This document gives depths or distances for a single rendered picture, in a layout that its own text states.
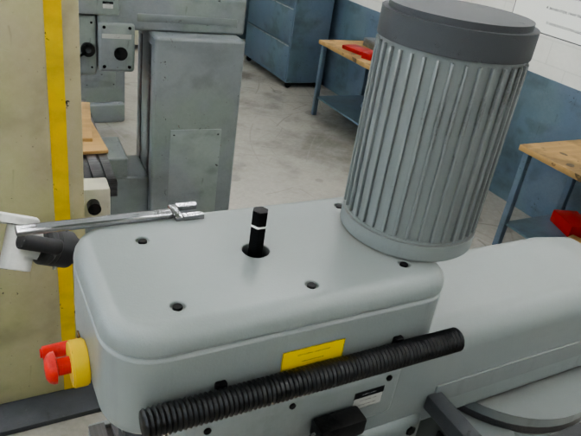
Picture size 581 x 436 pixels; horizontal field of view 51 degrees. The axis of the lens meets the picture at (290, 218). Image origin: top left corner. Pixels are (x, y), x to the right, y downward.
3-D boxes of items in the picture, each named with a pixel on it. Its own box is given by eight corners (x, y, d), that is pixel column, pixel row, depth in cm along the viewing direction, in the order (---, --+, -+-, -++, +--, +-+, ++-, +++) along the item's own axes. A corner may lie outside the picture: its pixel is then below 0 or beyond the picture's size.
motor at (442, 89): (390, 273, 79) (454, 25, 64) (316, 203, 95) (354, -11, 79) (499, 252, 89) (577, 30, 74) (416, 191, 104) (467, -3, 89)
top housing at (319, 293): (111, 457, 68) (110, 348, 60) (68, 317, 87) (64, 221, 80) (432, 363, 89) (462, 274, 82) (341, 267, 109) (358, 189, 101)
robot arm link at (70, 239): (73, 272, 151) (31, 266, 142) (80, 234, 153) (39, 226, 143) (106, 276, 144) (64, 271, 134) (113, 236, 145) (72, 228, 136)
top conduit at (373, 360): (146, 448, 64) (147, 425, 63) (136, 419, 67) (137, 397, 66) (462, 355, 85) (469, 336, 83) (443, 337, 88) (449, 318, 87)
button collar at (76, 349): (74, 399, 74) (73, 362, 71) (67, 366, 79) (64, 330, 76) (92, 394, 75) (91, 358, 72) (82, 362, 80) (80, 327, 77)
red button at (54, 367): (47, 393, 73) (45, 368, 71) (42, 371, 76) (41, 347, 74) (75, 387, 75) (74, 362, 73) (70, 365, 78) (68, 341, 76)
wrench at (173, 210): (17, 241, 74) (16, 235, 74) (13, 226, 77) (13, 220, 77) (204, 218, 86) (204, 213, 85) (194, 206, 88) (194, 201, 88)
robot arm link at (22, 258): (35, 272, 141) (-11, 266, 131) (44, 227, 142) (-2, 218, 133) (66, 276, 134) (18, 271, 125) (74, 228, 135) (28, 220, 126)
